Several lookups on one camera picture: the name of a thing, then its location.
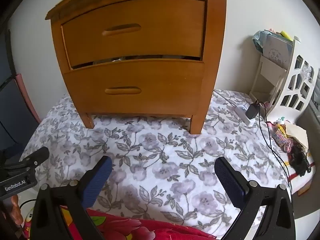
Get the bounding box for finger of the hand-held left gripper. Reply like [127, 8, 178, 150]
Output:
[19, 146, 50, 167]

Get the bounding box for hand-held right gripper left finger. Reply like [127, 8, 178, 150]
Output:
[30, 155, 113, 240]

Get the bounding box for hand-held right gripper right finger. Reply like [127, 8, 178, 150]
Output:
[214, 157, 297, 240]

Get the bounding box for person's left hand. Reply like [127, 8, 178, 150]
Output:
[10, 194, 23, 228]

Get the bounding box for dark blue cabinet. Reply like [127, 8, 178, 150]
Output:
[0, 30, 41, 155]

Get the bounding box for pink board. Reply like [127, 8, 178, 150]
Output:
[14, 74, 41, 123]

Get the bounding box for white power strip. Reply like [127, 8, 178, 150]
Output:
[234, 105, 258, 127]

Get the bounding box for grey floral blanket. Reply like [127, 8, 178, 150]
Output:
[24, 89, 293, 239]

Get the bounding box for colourful toy blocks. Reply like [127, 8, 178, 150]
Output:
[272, 125, 293, 146]

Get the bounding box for red floral cloth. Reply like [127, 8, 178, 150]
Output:
[59, 204, 217, 240]

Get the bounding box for black charger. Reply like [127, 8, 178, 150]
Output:
[245, 102, 261, 119]

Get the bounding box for red white knitted mat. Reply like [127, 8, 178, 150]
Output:
[285, 152, 316, 196]

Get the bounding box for cream cloth bag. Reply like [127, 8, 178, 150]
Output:
[285, 122, 309, 153]

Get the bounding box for white openwork rack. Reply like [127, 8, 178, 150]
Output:
[249, 36, 319, 126]

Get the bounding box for wooden nightstand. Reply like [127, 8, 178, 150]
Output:
[45, 0, 232, 136]

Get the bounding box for clear plastic bag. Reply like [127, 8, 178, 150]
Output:
[301, 61, 314, 83]

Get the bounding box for pale booklet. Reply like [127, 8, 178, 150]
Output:
[264, 34, 294, 70]

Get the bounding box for teal plastic bag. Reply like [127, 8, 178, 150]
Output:
[252, 30, 273, 53]

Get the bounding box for black cable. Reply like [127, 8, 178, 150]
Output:
[257, 101, 294, 193]

